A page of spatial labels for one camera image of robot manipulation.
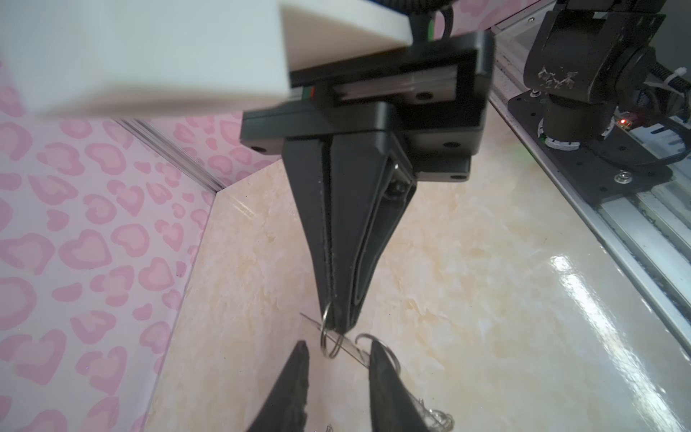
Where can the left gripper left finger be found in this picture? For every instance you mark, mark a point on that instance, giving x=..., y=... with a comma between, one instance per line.
x=285, y=406

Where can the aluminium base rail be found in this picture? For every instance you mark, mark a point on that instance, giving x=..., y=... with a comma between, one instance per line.
x=644, y=225

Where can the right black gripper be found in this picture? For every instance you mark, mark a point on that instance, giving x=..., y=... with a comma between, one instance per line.
x=432, y=96

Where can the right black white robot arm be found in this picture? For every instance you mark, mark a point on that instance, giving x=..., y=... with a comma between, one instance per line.
x=588, y=58

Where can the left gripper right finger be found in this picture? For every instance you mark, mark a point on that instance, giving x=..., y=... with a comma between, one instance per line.
x=391, y=407

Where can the silver carabiner keyring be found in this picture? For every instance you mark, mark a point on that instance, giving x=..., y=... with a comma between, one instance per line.
x=332, y=343

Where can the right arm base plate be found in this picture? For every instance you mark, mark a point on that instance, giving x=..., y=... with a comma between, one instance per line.
x=636, y=156

